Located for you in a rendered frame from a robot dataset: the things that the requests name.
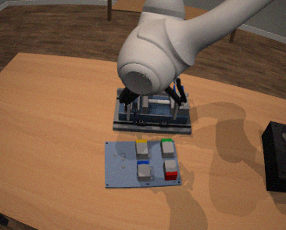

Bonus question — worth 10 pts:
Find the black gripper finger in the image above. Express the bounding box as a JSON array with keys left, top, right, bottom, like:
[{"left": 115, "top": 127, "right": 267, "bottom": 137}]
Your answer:
[
  {"left": 120, "top": 87, "right": 140, "bottom": 120},
  {"left": 164, "top": 76, "right": 187, "bottom": 120}
]

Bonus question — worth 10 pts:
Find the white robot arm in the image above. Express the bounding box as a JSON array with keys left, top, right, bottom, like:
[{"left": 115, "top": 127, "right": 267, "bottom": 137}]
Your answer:
[{"left": 117, "top": 0, "right": 273, "bottom": 96}]

